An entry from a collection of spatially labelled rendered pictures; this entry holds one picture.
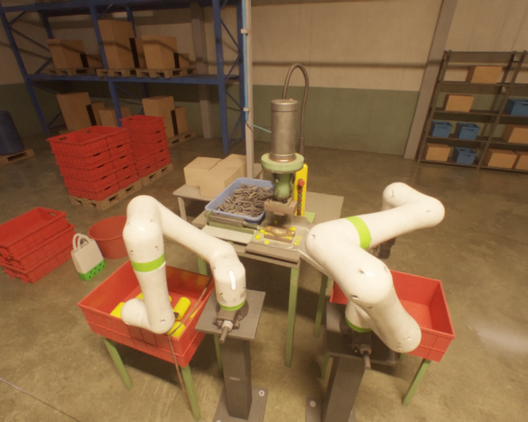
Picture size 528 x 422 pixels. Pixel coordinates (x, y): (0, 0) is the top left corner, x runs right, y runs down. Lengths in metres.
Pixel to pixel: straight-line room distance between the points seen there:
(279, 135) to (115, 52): 6.35
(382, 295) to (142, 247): 0.72
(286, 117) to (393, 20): 5.34
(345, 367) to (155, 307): 0.85
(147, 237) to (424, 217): 0.90
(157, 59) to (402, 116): 5.16
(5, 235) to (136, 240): 2.80
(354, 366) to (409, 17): 5.96
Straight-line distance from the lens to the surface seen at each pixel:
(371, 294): 0.70
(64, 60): 8.61
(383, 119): 6.60
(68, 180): 4.71
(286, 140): 1.31
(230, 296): 1.18
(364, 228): 0.86
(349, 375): 1.49
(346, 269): 0.71
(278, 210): 1.47
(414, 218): 1.01
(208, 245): 1.22
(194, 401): 1.92
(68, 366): 2.63
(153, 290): 1.11
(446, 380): 2.52
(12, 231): 3.72
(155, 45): 6.72
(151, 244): 0.98
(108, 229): 3.63
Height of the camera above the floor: 1.93
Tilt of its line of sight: 30 degrees down
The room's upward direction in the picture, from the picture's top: straight up
